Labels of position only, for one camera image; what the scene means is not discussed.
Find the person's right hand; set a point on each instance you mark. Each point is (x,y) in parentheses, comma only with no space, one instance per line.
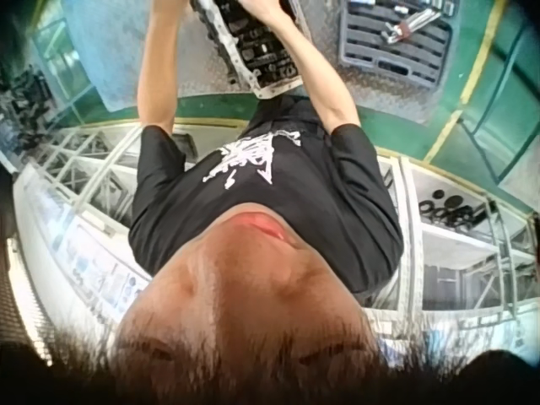
(263,7)

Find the metal engine valve body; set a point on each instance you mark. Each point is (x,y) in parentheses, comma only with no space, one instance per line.
(257,50)

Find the grey plastic tool case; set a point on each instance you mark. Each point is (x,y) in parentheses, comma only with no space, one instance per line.
(392,59)

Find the heap of dark machine parts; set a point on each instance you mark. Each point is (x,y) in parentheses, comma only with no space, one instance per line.
(25,105)

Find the white poster board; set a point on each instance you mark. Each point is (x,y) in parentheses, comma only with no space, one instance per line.
(80,253)

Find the white shelf rack black rings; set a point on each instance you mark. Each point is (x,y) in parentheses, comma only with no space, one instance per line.
(460,244)

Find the white metal frame rack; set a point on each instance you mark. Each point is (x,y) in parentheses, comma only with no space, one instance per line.
(88,169)

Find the green metal frame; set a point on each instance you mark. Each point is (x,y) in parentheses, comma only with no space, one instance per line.
(506,105)

